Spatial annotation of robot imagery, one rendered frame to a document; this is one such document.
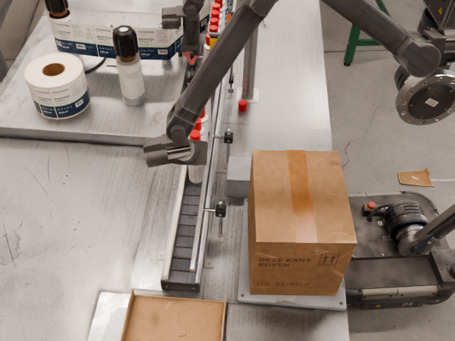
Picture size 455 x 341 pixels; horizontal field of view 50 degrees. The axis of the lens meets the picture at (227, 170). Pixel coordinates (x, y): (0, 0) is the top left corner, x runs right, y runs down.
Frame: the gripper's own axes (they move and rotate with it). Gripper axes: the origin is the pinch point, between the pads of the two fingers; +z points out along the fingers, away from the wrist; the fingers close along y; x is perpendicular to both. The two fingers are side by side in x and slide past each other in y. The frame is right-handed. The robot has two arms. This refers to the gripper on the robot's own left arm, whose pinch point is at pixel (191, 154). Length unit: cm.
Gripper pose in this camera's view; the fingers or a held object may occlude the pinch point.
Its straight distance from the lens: 139.9
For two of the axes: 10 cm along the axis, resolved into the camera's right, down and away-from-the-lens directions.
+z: 0.4, 0.3, 10.0
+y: -10.0, -0.6, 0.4
